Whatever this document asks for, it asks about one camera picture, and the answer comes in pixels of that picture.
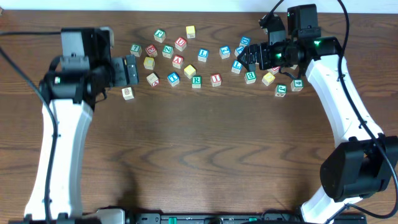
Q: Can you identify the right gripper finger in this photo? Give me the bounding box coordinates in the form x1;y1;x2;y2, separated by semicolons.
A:
241;55;256;72
237;45;257;58

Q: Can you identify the yellow O block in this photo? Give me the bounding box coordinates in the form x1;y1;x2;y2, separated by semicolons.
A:
262;72;275;86

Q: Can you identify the yellow C block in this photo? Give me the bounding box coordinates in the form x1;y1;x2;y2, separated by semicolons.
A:
144;57;155;70

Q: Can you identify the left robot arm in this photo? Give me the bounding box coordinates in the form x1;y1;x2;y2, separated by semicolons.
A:
24;55;139;223

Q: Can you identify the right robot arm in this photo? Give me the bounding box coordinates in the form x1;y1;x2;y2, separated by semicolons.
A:
237;37;397;223

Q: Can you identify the blue D block left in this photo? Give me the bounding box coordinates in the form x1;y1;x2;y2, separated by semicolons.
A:
239;36;251;47

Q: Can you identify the blue P block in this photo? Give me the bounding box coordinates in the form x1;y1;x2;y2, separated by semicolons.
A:
234;46;244;57

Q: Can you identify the blue L block right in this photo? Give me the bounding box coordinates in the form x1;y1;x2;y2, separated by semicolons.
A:
231;60;243;74

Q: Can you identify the blue l block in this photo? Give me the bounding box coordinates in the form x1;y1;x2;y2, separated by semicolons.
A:
231;60;243;74
198;49;209;62

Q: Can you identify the red U block right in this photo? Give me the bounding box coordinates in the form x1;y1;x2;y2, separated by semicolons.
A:
267;67;280;75

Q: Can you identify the red u block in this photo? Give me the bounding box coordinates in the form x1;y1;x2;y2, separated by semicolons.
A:
267;67;280;75
175;37;187;52

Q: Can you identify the wooden pineapple block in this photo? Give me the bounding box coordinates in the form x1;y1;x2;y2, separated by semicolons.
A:
122;87;134;100

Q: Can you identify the green 7 block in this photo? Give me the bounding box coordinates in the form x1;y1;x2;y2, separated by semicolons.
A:
130;44;142;57

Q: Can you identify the blue 2 block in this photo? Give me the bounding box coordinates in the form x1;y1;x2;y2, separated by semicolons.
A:
219;45;231;59

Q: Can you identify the green 4 block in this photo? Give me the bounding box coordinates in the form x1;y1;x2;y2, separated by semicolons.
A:
290;79;303;91

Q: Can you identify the red E block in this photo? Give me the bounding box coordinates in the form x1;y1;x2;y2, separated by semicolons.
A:
145;44;158;58

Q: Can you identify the red I block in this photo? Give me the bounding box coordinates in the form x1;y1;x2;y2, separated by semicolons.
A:
210;73;222;87

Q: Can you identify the green J block bottom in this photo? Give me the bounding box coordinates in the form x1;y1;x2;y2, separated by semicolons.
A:
274;84;287;97

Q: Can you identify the green j block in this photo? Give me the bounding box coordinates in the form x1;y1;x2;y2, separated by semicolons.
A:
274;84;287;97
154;29;166;43

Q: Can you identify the blue L block centre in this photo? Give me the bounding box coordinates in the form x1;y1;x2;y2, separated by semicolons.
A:
198;49;209;62

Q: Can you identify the green Z block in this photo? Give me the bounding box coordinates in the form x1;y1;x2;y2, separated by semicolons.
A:
162;45;174;58

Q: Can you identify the green J block top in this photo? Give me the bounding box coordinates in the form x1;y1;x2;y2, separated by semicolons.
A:
154;29;166;43

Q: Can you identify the blue T block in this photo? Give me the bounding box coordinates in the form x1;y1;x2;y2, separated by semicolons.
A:
167;72;180;86

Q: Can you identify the red A block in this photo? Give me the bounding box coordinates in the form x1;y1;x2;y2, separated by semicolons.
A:
172;55;183;69

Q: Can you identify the green R block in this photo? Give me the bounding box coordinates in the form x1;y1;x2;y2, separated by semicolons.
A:
192;76;202;88

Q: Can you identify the yellow block centre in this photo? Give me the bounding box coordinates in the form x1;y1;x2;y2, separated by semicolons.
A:
183;65;197;79

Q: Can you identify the plain yellow block top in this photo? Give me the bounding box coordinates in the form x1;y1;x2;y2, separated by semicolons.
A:
186;26;196;39

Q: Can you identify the red U block left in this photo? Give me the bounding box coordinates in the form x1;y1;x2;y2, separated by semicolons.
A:
175;37;187;52

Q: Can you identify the left black cable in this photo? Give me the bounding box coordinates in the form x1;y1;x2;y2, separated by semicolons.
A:
0;30;62;224

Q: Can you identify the black cable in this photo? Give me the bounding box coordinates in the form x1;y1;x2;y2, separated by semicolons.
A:
267;0;398;219
0;30;62;224

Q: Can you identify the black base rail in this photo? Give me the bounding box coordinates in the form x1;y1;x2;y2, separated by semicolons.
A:
124;212;368;224

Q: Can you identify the right black cable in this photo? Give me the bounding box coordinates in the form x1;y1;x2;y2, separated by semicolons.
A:
267;0;398;219

